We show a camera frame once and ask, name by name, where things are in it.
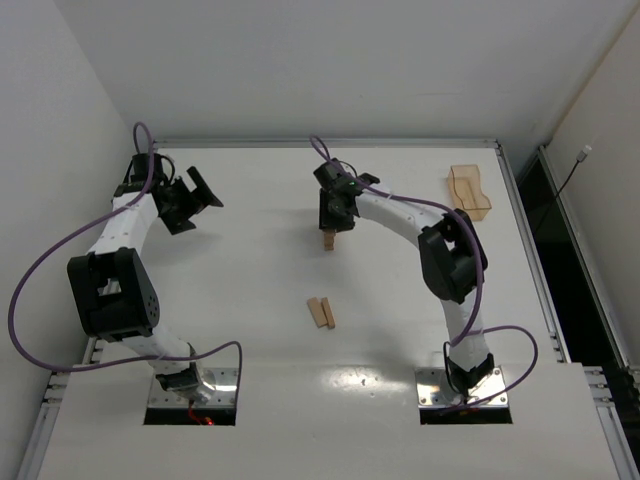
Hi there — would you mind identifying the amber transparent plastic box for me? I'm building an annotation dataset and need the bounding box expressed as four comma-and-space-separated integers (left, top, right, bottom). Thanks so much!
447, 164, 492, 222

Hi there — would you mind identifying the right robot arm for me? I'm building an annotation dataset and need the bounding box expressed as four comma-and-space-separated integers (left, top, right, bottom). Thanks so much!
314, 162, 494, 396

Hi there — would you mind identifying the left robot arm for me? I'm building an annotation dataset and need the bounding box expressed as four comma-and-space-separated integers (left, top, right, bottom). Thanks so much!
67, 153, 222, 402

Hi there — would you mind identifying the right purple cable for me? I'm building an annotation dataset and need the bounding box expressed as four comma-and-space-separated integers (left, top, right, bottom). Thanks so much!
308, 133, 540, 414

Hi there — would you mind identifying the purple cable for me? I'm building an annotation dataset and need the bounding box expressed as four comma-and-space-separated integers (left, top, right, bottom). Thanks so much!
308, 133, 540, 414
8, 122, 244, 374

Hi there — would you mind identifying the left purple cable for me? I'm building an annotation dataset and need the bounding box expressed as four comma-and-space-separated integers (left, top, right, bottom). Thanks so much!
8, 122, 244, 374

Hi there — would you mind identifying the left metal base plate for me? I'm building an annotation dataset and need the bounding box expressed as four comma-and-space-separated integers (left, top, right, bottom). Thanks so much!
147, 368, 239, 409

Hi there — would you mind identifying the metal base plate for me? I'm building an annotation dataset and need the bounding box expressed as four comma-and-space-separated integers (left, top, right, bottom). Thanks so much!
415, 367, 509, 413
147, 368, 239, 409

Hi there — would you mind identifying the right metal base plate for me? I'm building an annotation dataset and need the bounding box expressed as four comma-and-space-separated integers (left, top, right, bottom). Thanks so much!
415, 367, 509, 413

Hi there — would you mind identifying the black wall cable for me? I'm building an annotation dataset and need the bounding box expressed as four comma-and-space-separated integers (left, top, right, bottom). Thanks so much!
534, 145, 593, 236

